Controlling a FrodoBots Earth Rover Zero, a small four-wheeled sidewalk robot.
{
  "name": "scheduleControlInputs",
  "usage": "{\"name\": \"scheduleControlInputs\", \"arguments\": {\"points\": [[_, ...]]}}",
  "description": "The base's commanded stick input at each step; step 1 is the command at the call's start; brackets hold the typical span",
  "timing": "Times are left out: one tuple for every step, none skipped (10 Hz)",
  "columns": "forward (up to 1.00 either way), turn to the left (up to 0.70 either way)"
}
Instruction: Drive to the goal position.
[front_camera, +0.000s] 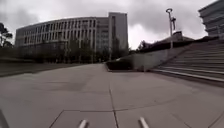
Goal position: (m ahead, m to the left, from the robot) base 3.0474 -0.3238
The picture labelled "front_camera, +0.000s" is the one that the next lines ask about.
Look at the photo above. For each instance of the row of trees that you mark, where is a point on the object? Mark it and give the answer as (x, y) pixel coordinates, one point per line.
(66, 53)

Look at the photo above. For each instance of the dark pine tree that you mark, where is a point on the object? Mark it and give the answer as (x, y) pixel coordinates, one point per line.
(4, 35)

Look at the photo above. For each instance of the pale building with end block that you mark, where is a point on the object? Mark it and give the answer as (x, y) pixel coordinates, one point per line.
(83, 30)

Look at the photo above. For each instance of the wide concrete stairs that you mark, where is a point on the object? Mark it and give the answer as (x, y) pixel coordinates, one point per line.
(196, 61)

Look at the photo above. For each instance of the robot's own part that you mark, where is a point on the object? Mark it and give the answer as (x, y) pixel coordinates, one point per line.
(143, 122)
(82, 123)

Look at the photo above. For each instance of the dark raised ground strip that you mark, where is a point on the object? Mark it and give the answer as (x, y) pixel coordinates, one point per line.
(30, 68)

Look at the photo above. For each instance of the dark low hedge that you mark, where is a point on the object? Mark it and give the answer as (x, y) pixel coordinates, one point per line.
(119, 64)

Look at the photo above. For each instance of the tall lamp pole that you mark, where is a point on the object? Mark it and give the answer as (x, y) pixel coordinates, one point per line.
(170, 26)

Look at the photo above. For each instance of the grey concrete slab plaza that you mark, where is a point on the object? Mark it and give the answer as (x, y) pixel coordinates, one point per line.
(100, 90)

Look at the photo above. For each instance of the low building with sloped roof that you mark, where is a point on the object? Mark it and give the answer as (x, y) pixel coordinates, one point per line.
(175, 37)

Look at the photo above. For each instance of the grey banded building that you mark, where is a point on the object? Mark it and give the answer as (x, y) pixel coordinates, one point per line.
(213, 18)

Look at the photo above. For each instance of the grey concrete wall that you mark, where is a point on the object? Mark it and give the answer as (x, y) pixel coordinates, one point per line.
(150, 60)

